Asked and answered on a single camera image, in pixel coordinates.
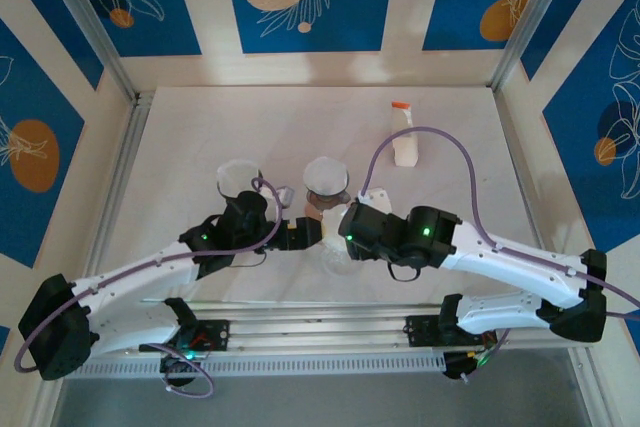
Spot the clear glass dripper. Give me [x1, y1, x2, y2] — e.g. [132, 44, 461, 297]
[319, 206, 362, 271]

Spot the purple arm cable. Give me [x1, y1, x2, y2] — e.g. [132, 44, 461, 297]
[12, 176, 282, 376]
[357, 126, 640, 318]

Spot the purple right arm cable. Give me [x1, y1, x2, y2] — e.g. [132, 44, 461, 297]
[357, 126, 640, 318]

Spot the thin black cable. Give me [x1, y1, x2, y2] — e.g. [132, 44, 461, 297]
[388, 259, 428, 282]
[231, 250, 270, 269]

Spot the white bottle orange cap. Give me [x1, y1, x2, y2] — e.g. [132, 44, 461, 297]
[389, 100, 419, 169]

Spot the wide aluminium frame rail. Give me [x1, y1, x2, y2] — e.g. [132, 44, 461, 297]
[42, 300, 596, 361]

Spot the aluminium frame post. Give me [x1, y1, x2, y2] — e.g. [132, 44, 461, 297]
[35, 0, 141, 103]
[489, 0, 576, 92]

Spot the white slotted cable duct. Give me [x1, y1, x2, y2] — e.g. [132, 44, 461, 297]
[64, 352, 447, 379]

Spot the aluminium side rail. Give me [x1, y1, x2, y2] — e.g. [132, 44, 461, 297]
[492, 89, 566, 308]
[72, 91, 156, 308]

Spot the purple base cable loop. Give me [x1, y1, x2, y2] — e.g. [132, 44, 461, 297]
[163, 359, 216, 398]
[462, 329, 510, 383]

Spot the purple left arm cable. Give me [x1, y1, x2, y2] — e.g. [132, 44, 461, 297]
[12, 176, 282, 376]

